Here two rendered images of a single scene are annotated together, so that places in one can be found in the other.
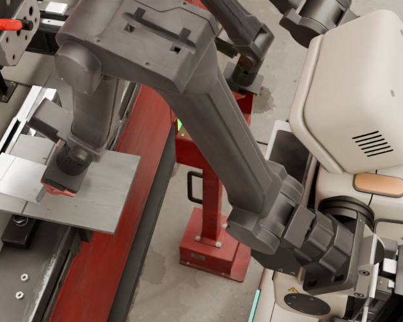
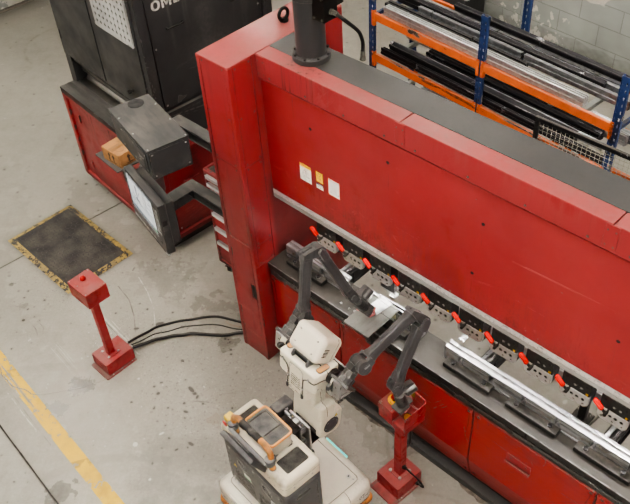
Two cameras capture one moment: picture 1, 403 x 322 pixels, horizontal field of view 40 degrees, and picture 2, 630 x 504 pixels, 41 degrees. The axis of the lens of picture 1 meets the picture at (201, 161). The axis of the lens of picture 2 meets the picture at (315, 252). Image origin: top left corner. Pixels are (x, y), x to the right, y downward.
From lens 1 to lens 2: 414 cm
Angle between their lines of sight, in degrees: 71
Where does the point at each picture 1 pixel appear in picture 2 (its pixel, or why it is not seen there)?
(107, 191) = (359, 324)
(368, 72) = (308, 323)
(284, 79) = not seen: outside the picture
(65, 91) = (432, 344)
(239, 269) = (377, 487)
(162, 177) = (457, 472)
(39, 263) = not seen: hidden behind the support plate
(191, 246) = not seen: hidden behind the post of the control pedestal
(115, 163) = (368, 330)
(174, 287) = (386, 453)
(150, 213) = (435, 456)
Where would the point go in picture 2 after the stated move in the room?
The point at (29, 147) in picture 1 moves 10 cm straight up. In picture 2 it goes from (390, 311) to (391, 298)
